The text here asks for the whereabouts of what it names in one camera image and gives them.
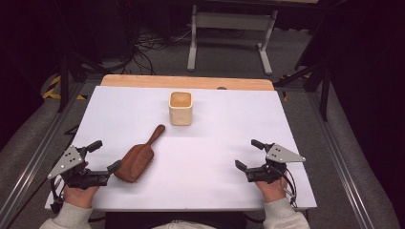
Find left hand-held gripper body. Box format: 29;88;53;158
47;145;111;191

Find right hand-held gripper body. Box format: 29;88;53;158
245;142;307;185

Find cream square cup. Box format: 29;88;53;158
168;91;194;127

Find person's right hand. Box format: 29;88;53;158
254;175;289;203

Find person's left hand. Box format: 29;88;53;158
62;184;100;210

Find white table board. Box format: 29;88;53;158
44;85;318;213

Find yellow black hazard tape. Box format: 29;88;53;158
279;73;312;103
42;74;88;101

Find black metal stand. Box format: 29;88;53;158
273;60;332;122
56;52;109;114

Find person's light clothing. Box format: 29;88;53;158
152;219;208;229

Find wooden table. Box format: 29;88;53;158
100;73;275;92

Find right hand-held gripper cable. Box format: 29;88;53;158
277;164;299;209

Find hand-held gripper cable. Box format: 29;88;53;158
49;176;67;215
277;164;299;209

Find aluminium rail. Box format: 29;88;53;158
305;91;378;229
0;81;94;229

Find left hand-held gripper cable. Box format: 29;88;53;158
49;176;67;215

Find black floor cables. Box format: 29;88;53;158
125;27;192;75

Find white metal desk frame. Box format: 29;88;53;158
186;0;279;76

